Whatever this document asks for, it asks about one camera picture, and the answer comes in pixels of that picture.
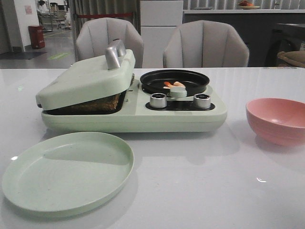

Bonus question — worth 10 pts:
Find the orange white shrimp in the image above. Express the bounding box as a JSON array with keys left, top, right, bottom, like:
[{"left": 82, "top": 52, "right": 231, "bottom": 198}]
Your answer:
[{"left": 163, "top": 81, "right": 186, "bottom": 89}]

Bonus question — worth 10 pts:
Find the white bread slice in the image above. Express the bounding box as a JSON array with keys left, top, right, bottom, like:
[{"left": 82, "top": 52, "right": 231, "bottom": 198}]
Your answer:
[
  {"left": 54, "top": 93, "right": 125, "bottom": 115},
  {"left": 130, "top": 73, "right": 135, "bottom": 86}
]

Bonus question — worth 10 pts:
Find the mint green breakfast maker lid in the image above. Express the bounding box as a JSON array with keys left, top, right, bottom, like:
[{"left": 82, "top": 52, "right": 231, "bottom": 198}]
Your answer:
[{"left": 36, "top": 39, "right": 135, "bottom": 110}]

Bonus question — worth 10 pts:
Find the pink plastic bowl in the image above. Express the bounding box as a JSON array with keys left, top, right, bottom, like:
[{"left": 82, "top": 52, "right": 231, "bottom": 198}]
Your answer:
[{"left": 246, "top": 98, "right": 305, "bottom": 146}]

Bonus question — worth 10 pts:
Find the mint green breakfast maker base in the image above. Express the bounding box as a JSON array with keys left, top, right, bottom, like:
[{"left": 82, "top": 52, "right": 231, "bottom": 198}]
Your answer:
[{"left": 41, "top": 69, "right": 227, "bottom": 133}]

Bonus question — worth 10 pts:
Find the left silver control knob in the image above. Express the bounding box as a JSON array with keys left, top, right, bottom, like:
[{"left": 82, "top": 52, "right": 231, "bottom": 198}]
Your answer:
[{"left": 149, "top": 93, "right": 167, "bottom": 109}]

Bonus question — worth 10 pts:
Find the silver control knob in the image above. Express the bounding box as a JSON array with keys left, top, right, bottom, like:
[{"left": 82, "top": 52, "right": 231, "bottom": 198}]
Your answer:
[
  {"left": 149, "top": 93, "right": 167, "bottom": 109},
  {"left": 193, "top": 94, "right": 211, "bottom": 109}
]

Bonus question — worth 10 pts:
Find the round black frying pan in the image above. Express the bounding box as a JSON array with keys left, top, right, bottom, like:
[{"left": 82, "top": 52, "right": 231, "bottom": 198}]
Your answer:
[{"left": 140, "top": 69, "right": 210, "bottom": 96}]

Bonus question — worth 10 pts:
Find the right silver control knob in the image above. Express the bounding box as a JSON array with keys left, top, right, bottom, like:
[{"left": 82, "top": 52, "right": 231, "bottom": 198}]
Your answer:
[{"left": 193, "top": 94, "right": 211, "bottom": 109}]

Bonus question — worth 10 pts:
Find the right grey upholstered chair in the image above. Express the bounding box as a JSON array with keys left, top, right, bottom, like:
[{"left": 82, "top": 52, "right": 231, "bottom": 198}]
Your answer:
[{"left": 163, "top": 20, "right": 250, "bottom": 68}]

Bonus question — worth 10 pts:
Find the grey upholstered chair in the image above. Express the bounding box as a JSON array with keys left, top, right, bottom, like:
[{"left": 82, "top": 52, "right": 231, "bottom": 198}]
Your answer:
[
  {"left": 163, "top": 20, "right": 250, "bottom": 68},
  {"left": 76, "top": 18, "right": 144, "bottom": 68}
]

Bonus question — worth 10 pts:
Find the white cabinet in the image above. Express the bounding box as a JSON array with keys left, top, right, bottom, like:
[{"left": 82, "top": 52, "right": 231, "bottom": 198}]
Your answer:
[{"left": 140, "top": 0, "right": 183, "bottom": 68}]

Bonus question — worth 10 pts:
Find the left grey upholstered chair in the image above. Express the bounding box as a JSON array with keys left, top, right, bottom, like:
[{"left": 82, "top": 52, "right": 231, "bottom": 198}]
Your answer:
[{"left": 76, "top": 18, "right": 144, "bottom": 68}]

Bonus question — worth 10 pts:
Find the red barrier belt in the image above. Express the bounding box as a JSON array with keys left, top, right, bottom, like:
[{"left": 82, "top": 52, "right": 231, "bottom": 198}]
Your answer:
[{"left": 76, "top": 12, "right": 133, "bottom": 19}]

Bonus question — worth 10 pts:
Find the mint green round plate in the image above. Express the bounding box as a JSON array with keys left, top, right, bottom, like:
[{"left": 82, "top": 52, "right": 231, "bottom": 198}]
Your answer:
[{"left": 2, "top": 132, "right": 134, "bottom": 218}]

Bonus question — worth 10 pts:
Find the dark grey counter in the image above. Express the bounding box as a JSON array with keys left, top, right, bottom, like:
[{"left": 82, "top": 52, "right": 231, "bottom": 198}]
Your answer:
[{"left": 183, "top": 9, "right": 305, "bottom": 67}]

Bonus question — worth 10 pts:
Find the red trash bin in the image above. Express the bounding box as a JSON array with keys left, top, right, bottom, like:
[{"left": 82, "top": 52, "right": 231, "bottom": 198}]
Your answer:
[{"left": 28, "top": 25, "right": 45, "bottom": 49}]

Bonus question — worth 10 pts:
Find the fruit plate on counter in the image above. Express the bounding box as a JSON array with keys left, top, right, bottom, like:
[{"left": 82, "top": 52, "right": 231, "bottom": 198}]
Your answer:
[{"left": 237, "top": 0, "right": 260, "bottom": 10}]

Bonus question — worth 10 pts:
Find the dark appliance on right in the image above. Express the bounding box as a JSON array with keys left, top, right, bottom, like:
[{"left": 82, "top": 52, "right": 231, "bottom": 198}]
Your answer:
[{"left": 264, "top": 23, "right": 305, "bottom": 67}]

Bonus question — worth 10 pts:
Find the beige cushion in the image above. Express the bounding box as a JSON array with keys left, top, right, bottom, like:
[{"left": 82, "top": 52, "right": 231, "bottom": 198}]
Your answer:
[{"left": 277, "top": 51, "right": 305, "bottom": 68}]

